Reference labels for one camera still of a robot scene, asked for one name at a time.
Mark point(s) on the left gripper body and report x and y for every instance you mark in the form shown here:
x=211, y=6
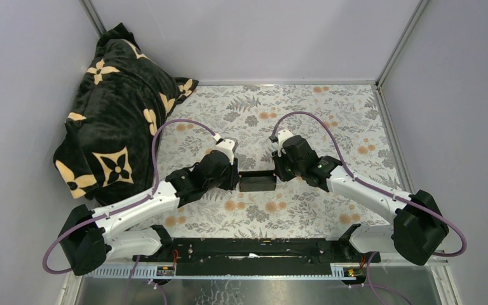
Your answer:
x=227, y=180

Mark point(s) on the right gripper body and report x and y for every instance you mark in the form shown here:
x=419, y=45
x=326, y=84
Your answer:
x=286, y=169

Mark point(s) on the black paper box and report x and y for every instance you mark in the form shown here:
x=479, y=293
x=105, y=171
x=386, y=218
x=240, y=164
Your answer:
x=257, y=181

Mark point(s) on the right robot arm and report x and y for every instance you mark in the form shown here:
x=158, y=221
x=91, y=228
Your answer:
x=413, y=230

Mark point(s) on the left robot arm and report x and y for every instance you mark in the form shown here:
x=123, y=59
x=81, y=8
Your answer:
x=118, y=223

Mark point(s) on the floral tablecloth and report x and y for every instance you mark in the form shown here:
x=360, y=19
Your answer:
x=337, y=120

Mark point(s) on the black floral blanket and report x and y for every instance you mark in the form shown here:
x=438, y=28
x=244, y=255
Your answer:
x=122, y=100

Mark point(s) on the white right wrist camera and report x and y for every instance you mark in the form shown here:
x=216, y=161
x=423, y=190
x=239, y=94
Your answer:
x=281, y=137

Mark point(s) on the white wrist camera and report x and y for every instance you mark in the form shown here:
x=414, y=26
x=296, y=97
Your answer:
x=228, y=147
x=281, y=137

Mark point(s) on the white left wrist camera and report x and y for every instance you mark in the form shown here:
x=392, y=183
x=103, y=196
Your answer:
x=228, y=147

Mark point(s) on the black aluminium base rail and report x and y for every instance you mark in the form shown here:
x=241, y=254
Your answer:
x=165, y=258

